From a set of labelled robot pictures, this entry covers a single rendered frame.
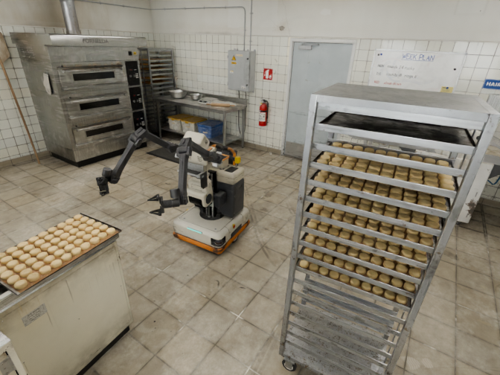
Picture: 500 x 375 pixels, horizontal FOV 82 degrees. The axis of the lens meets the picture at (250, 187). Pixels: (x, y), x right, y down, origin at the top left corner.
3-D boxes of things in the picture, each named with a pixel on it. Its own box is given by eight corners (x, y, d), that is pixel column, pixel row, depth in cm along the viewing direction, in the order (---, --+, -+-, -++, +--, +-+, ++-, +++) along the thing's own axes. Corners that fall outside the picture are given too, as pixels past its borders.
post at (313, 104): (278, 354, 196) (310, 94, 120) (280, 350, 198) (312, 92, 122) (282, 356, 195) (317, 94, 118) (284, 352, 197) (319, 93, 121)
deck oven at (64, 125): (83, 172, 472) (49, 33, 382) (46, 156, 529) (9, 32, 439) (158, 148, 590) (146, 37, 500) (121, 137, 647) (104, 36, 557)
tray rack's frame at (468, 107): (276, 363, 199) (309, 94, 118) (300, 309, 239) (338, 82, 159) (375, 415, 172) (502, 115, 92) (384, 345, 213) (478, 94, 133)
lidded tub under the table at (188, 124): (180, 132, 619) (179, 119, 607) (195, 127, 654) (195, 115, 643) (193, 135, 601) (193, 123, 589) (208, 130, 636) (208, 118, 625)
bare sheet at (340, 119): (315, 128, 128) (315, 125, 128) (336, 112, 160) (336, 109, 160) (478, 154, 104) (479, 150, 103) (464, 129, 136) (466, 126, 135)
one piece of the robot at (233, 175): (206, 204, 359) (203, 140, 322) (245, 217, 338) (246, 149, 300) (189, 217, 333) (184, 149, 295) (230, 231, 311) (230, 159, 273)
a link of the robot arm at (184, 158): (193, 147, 215) (180, 149, 219) (188, 145, 210) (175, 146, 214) (190, 204, 208) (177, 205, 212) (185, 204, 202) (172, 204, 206)
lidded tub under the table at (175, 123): (167, 128, 639) (166, 116, 627) (183, 124, 674) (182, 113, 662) (179, 132, 620) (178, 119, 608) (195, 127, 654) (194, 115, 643)
